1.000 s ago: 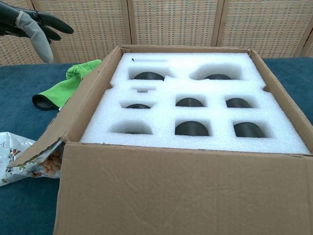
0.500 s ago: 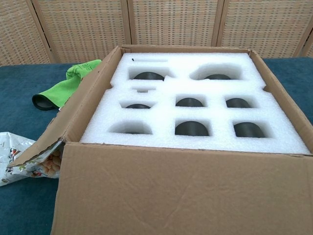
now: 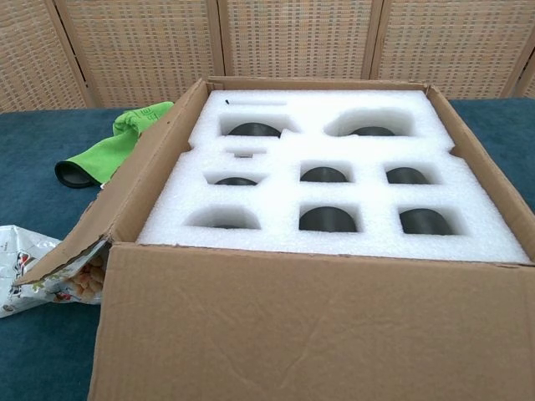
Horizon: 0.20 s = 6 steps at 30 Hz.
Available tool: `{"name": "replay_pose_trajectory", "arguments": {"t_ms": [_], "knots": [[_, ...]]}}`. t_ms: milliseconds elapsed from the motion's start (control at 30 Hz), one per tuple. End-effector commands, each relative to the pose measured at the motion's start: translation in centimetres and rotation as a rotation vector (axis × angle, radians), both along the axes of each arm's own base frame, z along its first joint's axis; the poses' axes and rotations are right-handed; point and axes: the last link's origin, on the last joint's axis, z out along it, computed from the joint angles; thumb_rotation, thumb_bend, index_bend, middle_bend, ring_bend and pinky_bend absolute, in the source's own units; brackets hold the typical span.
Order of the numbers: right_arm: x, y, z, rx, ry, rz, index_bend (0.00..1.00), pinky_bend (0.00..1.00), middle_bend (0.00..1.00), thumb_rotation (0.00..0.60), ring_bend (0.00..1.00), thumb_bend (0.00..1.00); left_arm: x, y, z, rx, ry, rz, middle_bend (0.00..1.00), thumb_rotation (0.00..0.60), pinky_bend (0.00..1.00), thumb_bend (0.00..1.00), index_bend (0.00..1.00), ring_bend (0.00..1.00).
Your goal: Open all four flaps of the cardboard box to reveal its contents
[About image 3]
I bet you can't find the red cardboard shipping box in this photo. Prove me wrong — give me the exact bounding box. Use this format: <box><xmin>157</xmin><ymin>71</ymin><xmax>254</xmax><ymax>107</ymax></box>
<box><xmin>11</xmin><ymin>76</ymin><xmax>535</xmax><ymax>401</ymax></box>

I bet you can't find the white foam insert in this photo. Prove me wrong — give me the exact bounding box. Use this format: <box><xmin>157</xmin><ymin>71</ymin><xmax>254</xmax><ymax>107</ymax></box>
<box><xmin>136</xmin><ymin>89</ymin><xmax>531</xmax><ymax>265</ymax></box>

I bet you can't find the small black cup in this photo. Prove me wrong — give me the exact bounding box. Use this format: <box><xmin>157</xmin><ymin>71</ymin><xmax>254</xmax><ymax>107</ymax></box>
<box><xmin>386</xmin><ymin>166</ymin><xmax>427</xmax><ymax>185</ymax></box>
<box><xmin>399</xmin><ymin>208</ymin><xmax>455</xmax><ymax>235</ymax></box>
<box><xmin>300</xmin><ymin>165</ymin><xmax>347</xmax><ymax>184</ymax></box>
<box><xmin>213</xmin><ymin>176</ymin><xmax>258</xmax><ymax>186</ymax></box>
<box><xmin>298</xmin><ymin>206</ymin><xmax>359</xmax><ymax>233</ymax></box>

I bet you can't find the large black cup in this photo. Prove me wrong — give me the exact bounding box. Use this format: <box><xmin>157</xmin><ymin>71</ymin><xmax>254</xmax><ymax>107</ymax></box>
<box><xmin>227</xmin><ymin>121</ymin><xmax>283</xmax><ymax>138</ymax></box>
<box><xmin>349</xmin><ymin>126</ymin><xmax>396</xmax><ymax>137</ymax></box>

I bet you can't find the woven bamboo folding screen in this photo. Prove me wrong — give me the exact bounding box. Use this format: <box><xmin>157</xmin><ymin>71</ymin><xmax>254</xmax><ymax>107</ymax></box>
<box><xmin>0</xmin><ymin>0</ymin><xmax>535</xmax><ymax>113</ymax></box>

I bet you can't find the green microfiber cloth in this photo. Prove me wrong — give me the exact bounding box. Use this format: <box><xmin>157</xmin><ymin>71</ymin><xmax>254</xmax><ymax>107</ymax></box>
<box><xmin>54</xmin><ymin>101</ymin><xmax>175</xmax><ymax>189</ymax></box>

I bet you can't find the white printed snack bag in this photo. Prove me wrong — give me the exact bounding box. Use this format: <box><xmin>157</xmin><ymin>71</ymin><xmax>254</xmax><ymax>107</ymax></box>
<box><xmin>0</xmin><ymin>224</ymin><xmax>104</xmax><ymax>319</ymax></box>

